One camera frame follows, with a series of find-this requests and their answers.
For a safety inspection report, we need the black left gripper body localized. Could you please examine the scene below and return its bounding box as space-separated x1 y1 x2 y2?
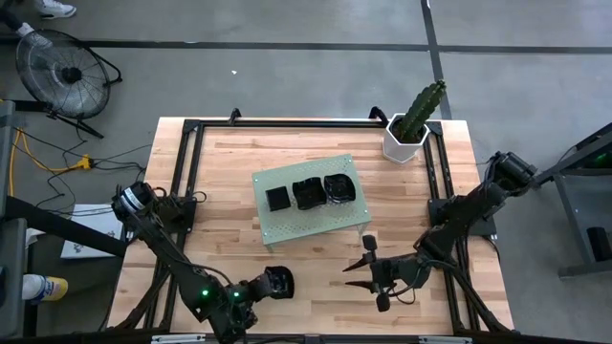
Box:
242 273 277 306

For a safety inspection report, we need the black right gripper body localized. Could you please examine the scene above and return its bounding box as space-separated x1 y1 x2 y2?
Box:
361 233 425 313

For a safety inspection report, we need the green perforated metal shelf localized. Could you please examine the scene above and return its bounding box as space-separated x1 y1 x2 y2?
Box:
251 153 373 253

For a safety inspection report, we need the black wavy square plate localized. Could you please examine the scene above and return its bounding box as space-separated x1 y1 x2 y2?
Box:
292 177 328 211

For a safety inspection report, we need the small black square plate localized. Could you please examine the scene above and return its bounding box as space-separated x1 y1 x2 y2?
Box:
265 185 293 213

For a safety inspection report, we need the white hexagonal plant pot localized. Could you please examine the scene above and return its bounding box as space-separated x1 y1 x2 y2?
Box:
382 112 430 165

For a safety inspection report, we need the green cactus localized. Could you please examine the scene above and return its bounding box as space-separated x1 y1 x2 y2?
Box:
398 79 448 143

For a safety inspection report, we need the white printed box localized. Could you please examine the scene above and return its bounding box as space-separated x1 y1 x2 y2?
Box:
60 203 126 260

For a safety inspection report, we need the black cylinder object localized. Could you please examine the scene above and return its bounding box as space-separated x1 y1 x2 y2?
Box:
586 226 612 263

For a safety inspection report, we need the black diagonal beam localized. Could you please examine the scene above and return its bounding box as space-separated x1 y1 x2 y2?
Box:
0 195 129 258

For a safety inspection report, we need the white and yellow canister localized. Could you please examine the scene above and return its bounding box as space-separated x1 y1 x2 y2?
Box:
21 273 70 305

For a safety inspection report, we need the grey metal cabinet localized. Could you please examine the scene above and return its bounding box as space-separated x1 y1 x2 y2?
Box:
0 99 29 340

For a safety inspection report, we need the black floor fan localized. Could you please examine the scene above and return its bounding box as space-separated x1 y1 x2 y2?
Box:
14 28 123 140

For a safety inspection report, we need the person's foot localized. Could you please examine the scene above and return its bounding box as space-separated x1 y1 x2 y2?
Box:
32 0 77 19
0 11 37 43

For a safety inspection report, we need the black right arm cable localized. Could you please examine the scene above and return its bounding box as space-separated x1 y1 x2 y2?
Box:
389 281 418 306

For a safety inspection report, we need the silver metal bracket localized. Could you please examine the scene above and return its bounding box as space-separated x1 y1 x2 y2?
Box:
150 333 207 344
418 335 473 344

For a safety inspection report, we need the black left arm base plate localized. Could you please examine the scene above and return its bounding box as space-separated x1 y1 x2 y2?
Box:
122 195 197 235

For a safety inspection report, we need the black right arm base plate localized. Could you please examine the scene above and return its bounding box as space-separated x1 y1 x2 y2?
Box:
428 198 498 238

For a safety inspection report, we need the grey metal workstation frame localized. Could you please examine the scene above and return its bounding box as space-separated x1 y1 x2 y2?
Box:
527 121 612 281

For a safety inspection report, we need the yellow extension cord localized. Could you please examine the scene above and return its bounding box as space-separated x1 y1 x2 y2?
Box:
8 128 95 198

